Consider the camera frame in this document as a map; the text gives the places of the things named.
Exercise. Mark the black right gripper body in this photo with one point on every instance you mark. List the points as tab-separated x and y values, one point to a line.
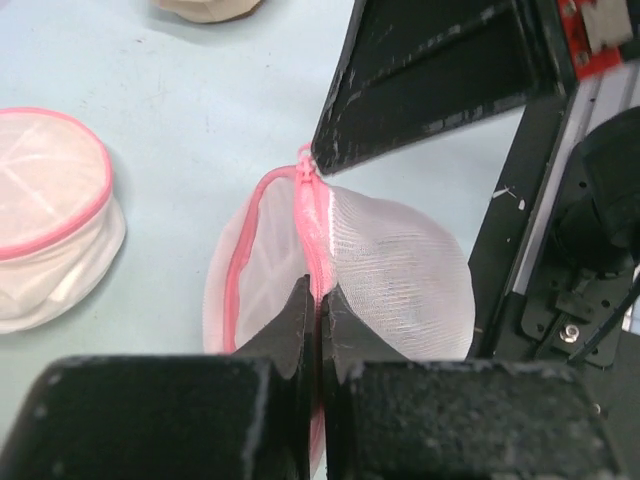
557	255

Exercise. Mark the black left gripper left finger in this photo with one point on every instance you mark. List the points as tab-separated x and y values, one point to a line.
240	416

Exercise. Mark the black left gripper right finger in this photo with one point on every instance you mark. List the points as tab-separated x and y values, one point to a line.
387	417

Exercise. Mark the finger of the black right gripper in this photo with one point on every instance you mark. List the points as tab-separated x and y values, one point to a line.
410	70

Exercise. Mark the pink-trimmed mesh laundry bag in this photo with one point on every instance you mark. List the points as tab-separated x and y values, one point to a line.
402	274

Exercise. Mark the beige brown-trimmed laundry bag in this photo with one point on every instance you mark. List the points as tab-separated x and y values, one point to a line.
209	11

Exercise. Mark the pink-trimmed mesh bag rear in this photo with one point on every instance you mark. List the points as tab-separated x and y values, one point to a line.
61	225

